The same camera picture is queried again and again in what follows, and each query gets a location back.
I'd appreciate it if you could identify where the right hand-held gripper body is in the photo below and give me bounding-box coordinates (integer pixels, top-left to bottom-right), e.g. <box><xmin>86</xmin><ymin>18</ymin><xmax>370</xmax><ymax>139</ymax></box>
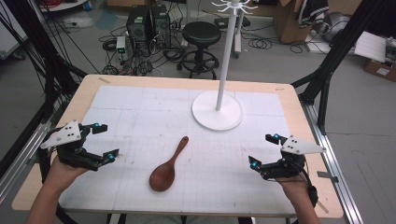
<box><xmin>260</xmin><ymin>134</ymin><xmax>327</xmax><ymax>181</ymax></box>

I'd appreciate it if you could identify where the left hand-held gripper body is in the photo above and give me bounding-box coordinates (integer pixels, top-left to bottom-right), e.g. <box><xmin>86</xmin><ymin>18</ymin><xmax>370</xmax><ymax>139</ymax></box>
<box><xmin>39</xmin><ymin>120</ymin><xmax>106</xmax><ymax>172</ymax></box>

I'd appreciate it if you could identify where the brown wooden spoon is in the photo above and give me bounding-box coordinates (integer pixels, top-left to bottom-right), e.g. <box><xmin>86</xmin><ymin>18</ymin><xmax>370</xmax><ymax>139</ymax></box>
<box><xmin>148</xmin><ymin>135</ymin><xmax>190</xmax><ymax>192</ymax></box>

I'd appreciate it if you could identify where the white hook stand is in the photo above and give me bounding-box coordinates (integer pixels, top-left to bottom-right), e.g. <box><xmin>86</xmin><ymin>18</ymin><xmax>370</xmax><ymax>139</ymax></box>
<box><xmin>191</xmin><ymin>0</ymin><xmax>260</xmax><ymax>132</ymax></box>

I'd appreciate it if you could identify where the person's left hand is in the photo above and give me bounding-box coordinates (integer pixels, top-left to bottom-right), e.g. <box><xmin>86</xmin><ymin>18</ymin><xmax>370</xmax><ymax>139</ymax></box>
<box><xmin>43</xmin><ymin>156</ymin><xmax>91</xmax><ymax>196</ymax></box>

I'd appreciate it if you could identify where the person's right hand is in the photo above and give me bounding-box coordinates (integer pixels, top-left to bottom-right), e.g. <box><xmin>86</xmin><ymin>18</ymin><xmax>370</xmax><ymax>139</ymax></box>
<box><xmin>275</xmin><ymin>175</ymin><xmax>313</xmax><ymax>203</ymax></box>

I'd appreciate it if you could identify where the white grid paper mat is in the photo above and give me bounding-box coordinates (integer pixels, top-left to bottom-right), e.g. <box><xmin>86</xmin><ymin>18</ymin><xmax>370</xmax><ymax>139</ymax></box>
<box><xmin>58</xmin><ymin>85</ymin><xmax>297</xmax><ymax>217</ymax></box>

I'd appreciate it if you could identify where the white power adapter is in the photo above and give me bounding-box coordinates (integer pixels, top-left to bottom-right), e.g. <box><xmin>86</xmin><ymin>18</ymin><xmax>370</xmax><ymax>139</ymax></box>
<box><xmin>115</xmin><ymin>35</ymin><xmax>127</xmax><ymax>61</ymax></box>

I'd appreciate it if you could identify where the black computer tower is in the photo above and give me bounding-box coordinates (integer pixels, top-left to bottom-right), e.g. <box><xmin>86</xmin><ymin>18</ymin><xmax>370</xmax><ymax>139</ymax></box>
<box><xmin>150</xmin><ymin>3</ymin><xmax>172</xmax><ymax>49</ymax></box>
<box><xmin>125</xmin><ymin>5</ymin><xmax>151</xmax><ymax>56</ymax></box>

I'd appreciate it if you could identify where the large open cardboard box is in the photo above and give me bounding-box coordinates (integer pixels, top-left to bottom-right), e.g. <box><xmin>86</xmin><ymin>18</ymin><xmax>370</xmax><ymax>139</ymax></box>
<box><xmin>273</xmin><ymin>0</ymin><xmax>313</xmax><ymax>45</ymax></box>

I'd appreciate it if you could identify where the small brown cardboard box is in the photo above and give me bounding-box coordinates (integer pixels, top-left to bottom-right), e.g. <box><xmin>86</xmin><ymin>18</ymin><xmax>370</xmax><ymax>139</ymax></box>
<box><xmin>362</xmin><ymin>59</ymin><xmax>396</xmax><ymax>83</ymax></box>

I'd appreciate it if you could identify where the black round stool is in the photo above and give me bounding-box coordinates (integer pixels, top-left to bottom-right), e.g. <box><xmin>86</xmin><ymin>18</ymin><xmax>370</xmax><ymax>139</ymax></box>
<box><xmin>176</xmin><ymin>21</ymin><xmax>223</xmax><ymax>80</ymax></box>

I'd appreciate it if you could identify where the white foam sheet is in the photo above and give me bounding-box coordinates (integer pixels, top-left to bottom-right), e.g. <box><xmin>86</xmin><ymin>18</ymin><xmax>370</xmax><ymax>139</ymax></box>
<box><xmin>353</xmin><ymin>31</ymin><xmax>389</xmax><ymax>63</ymax></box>

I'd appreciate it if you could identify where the dark striped cloth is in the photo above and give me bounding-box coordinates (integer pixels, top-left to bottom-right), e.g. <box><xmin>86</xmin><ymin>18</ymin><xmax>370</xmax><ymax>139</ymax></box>
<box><xmin>298</xmin><ymin>0</ymin><xmax>330</xmax><ymax>30</ymax></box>

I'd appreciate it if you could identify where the black wrist strap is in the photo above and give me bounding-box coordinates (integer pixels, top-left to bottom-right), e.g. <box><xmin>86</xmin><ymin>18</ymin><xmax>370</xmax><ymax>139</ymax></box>
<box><xmin>306</xmin><ymin>185</ymin><xmax>319</xmax><ymax>208</ymax></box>

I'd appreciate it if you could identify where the aluminium rail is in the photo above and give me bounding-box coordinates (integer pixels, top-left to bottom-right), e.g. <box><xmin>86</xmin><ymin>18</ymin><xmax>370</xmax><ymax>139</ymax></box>
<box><xmin>0</xmin><ymin>121</ymin><xmax>53</xmax><ymax>204</ymax></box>
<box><xmin>299</xmin><ymin>102</ymin><xmax>364</xmax><ymax>224</ymax></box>

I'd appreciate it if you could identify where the black metal frame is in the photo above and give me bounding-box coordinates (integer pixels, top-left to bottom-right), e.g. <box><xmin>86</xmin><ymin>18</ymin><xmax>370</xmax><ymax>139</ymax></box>
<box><xmin>290</xmin><ymin>0</ymin><xmax>389</xmax><ymax>135</ymax></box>
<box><xmin>0</xmin><ymin>0</ymin><xmax>89</xmax><ymax>178</ymax></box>

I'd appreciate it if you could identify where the coiled black cable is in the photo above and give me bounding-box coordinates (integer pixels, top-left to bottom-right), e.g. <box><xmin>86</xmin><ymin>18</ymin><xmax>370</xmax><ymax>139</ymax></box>
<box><xmin>247</xmin><ymin>36</ymin><xmax>274</xmax><ymax>50</ymax></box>

